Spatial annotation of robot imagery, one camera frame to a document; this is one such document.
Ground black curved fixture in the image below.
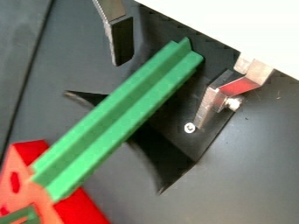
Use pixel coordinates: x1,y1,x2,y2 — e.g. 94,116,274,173
64,3,238,193

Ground green pentagon-head peg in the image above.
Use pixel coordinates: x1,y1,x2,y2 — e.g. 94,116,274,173
0,205,41,224

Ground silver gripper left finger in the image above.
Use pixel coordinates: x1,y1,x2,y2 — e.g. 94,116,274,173
92,0,134,67

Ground red shape-sorter block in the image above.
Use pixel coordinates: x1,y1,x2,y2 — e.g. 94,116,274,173
0,140,109,224

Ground green star-profile bar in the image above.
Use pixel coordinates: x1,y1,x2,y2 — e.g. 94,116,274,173
31,38,202,202

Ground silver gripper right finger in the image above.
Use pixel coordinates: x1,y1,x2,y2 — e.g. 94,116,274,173
192,54,274,129

